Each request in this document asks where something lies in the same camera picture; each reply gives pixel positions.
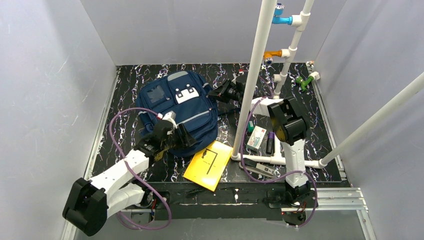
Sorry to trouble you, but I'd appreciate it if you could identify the yellow notebook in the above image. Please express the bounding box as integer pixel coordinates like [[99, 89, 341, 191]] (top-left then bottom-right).
[[183, 141, 233, 192]]

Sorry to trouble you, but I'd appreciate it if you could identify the navy blue student backpack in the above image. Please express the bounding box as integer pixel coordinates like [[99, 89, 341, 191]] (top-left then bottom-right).
[[135, 70, 218, 158]]

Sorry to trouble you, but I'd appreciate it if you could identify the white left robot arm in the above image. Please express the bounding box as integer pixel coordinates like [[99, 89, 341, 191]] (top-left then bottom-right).
[[62, 111, 196, 237]]

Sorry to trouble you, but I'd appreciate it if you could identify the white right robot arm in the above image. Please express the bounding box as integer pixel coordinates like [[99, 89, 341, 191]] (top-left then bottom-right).
[[250, 96, 310, 199]]

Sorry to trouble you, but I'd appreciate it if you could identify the black pen on notebook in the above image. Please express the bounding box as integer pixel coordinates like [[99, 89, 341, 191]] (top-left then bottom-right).
[[201, 148, 218, 175]]

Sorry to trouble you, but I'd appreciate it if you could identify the small green eraser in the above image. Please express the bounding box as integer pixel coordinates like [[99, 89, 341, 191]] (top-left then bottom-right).
[[246, 120, 255, 134]]

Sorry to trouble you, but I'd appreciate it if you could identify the orange pipe valve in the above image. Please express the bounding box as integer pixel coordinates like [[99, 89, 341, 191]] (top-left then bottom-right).
[[263, 50, 283, 65]]

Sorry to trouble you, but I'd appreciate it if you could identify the white rectangular box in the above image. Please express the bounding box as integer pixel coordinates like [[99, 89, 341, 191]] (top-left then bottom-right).
[[246, 126, 267, 152]]

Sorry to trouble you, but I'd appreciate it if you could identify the purple marker pen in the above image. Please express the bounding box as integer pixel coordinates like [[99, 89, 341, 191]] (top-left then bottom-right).
[[265, 131, 275, 155]]

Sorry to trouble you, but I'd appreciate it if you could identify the grey stapler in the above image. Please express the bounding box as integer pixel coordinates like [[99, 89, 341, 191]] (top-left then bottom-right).
[[238, 158, 274, 178]]

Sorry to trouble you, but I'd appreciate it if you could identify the green pipe valve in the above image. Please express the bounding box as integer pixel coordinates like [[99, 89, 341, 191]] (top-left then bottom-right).
[[295, 75, 315, 92]]

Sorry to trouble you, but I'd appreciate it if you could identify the blue pipe valve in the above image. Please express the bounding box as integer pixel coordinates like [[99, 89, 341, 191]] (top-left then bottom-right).
[[271, 2, 293, 26]]

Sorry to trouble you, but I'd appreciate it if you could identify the white PVC pipe frame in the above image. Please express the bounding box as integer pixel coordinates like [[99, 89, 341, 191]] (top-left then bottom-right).
[[239, 0, 424, 169]]

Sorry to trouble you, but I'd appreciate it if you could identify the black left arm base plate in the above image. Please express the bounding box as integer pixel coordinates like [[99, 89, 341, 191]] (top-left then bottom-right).
[[140, 188, 171, 210]]

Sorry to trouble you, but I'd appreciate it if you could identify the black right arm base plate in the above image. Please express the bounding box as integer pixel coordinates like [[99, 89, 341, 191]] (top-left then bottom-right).
[[262, 188, 316, 210]]

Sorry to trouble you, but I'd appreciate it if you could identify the aluminium rail frame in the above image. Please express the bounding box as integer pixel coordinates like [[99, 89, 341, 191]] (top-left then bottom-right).
[[61, 71, 379, 240]]

